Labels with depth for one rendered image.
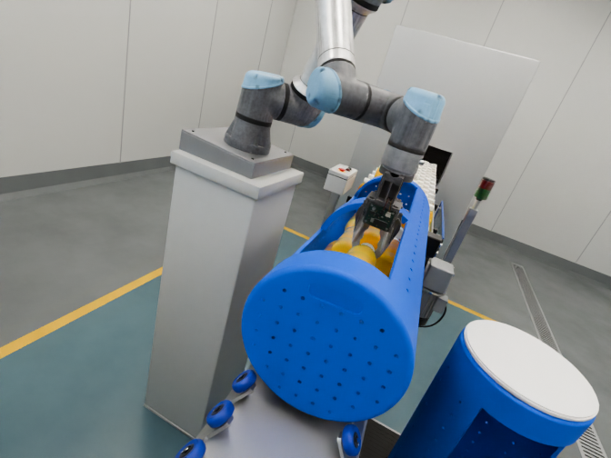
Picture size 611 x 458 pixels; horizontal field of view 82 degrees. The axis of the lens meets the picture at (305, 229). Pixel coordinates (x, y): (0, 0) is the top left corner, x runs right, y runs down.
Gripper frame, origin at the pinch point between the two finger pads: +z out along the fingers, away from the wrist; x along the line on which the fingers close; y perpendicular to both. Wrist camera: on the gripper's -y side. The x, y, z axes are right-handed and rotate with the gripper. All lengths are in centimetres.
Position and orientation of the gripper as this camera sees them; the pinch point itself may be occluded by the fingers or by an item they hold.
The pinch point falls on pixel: (365, 250)
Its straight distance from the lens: 82.1
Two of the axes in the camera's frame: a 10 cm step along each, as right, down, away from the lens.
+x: 9.0, 3.8, -2.2
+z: -2.7, 8.7, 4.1
